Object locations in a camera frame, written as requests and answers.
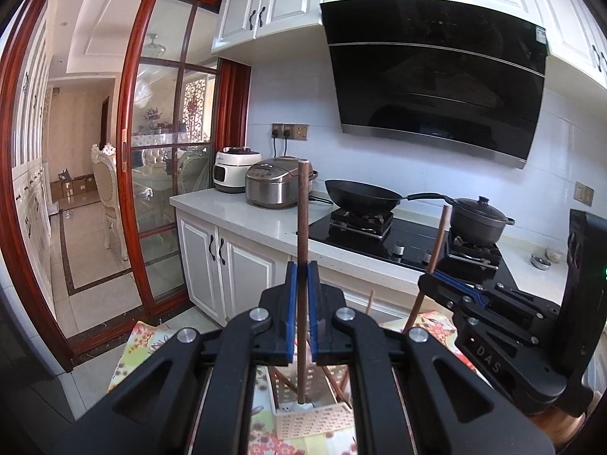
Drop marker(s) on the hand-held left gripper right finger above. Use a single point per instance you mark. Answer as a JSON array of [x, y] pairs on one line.
[[313, 313]]

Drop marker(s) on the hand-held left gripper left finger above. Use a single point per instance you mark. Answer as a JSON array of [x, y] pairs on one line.
[[290, 313]]

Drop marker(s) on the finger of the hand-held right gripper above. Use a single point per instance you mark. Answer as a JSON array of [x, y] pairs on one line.
[[445, 296], [521, 310]]

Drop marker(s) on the brown wooden chopstick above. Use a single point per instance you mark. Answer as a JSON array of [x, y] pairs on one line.
[[436, 241], [303, 208]]

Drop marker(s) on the bunch of brown chopsticks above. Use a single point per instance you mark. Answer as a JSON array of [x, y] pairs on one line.
[[371, 301]]

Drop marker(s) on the cream perforated utensil holder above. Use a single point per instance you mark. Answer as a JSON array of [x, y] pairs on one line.
[[313, 419]]

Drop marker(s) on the person's right hand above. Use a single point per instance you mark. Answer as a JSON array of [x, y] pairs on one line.
[[555, 431]]

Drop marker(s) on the small metal bowl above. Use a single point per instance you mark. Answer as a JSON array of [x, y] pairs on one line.
[[540, 263]]

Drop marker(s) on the white base cabinet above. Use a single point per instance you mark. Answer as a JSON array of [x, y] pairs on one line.
[[246, 270]]

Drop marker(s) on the small ceramic bowl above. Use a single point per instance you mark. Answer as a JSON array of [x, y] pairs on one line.
[[556, 253]]

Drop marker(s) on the black glass gas stove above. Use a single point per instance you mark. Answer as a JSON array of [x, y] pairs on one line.
[[408, 241]]

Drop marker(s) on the black lidded pot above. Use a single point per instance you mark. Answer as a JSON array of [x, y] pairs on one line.
[[479, 225]]

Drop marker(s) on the white stone kitchen countertop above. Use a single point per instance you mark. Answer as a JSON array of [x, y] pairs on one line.
[[227, 208]]

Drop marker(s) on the black wok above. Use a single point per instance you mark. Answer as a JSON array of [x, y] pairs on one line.
[[360, 194]]

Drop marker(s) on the stainless steel rice cooker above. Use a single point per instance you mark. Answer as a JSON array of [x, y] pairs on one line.
[[270, 182]]

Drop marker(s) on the floral checked tablecloth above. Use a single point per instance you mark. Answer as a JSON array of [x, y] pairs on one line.
[[142, 346]]

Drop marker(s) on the white pressure cooker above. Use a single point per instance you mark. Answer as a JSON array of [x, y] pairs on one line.
[[230, 170]]

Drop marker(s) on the black range hood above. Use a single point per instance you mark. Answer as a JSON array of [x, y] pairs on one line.
[[427, 80]]

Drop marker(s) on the white ornate dining chair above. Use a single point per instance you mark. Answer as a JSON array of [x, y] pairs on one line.
[[109, 189]]

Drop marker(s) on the white carved lattice screen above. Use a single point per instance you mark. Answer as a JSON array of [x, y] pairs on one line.
[[195, 109]]

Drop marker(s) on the red framed glass sliding door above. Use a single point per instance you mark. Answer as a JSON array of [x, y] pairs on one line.
[[128, 151]]

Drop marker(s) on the cardboard boxes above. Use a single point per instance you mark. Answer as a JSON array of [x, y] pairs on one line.
[[76, 185]]

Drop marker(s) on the ceiling chandelier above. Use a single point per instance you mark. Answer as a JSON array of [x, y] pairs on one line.
[[154, 46]]

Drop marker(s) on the white hallway cabinet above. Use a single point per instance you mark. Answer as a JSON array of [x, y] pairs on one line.
[[33, 151]]

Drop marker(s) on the single gold wall socket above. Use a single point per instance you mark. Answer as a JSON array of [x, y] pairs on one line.
[[584, 193]]

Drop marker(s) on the gold wall socket strip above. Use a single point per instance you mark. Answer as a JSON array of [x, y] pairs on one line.
[[299, 131]]

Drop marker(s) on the red wooden door frame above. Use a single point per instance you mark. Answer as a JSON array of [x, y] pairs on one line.
[[19, 175]]

